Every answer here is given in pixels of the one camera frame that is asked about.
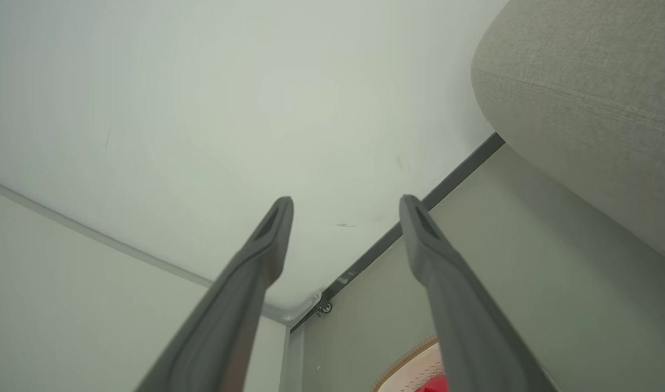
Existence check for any cream perforated laundry basket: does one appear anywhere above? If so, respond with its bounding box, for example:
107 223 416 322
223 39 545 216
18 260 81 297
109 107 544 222
371 335 447 392

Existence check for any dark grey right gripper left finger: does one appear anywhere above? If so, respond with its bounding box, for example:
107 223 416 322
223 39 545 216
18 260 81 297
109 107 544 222
135 197 295 392

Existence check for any red fleece garment white trim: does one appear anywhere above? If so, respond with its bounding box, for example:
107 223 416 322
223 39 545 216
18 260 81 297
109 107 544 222
414 375 449 392

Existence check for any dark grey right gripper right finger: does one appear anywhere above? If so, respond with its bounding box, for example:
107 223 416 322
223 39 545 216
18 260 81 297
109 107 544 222
399 194 557 392

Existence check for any grey fabric sofa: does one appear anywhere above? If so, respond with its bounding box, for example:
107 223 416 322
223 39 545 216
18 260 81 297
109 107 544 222
471 0 665 267

